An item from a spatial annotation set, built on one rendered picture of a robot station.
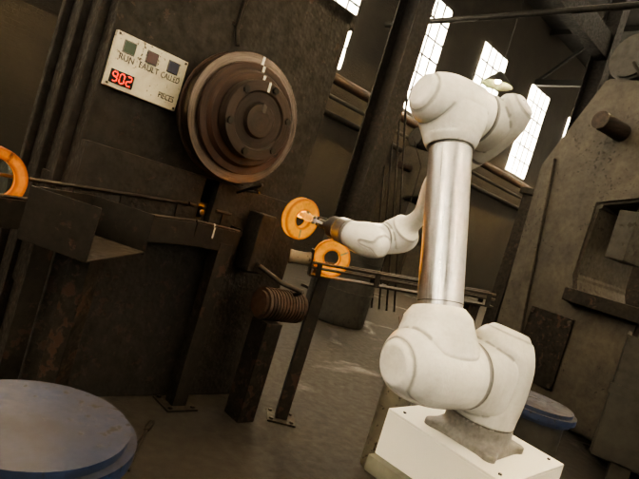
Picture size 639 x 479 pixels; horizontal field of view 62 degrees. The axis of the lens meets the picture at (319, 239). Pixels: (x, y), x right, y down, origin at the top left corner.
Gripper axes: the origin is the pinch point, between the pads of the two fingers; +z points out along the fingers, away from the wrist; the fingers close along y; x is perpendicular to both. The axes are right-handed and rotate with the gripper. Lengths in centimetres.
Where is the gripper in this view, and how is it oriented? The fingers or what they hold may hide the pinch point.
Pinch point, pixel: (302, 214)
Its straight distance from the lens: 197.6
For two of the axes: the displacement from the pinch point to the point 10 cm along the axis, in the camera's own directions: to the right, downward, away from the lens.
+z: -6.4, -2.8, 7.2
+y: 7.0, 1.9, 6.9
